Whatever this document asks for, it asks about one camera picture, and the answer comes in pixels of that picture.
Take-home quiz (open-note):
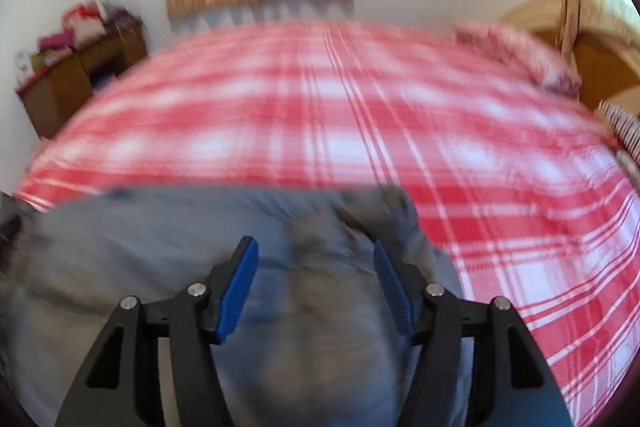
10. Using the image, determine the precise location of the grey puffer jacket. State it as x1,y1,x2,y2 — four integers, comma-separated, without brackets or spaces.
1,186,463,426

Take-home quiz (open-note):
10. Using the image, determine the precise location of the pile of folded clothes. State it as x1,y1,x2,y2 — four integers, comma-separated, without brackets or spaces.
14,0,139,84

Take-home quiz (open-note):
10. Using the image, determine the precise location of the red white plaid bedspread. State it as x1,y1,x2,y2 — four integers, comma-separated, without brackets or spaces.
16,22,639,426

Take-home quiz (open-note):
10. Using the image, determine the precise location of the pink floral pillow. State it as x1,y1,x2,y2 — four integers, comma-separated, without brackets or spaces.
452,20,582,98

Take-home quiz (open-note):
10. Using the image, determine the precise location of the wooden headboard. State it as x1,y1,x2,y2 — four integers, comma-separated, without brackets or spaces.
499,0,639,115

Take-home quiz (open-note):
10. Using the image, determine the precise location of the brown wooden desk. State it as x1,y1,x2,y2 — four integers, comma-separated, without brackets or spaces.
16,17,148,139

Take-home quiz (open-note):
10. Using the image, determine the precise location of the striped pillow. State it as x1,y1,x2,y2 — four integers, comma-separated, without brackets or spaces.
598,101,639,182

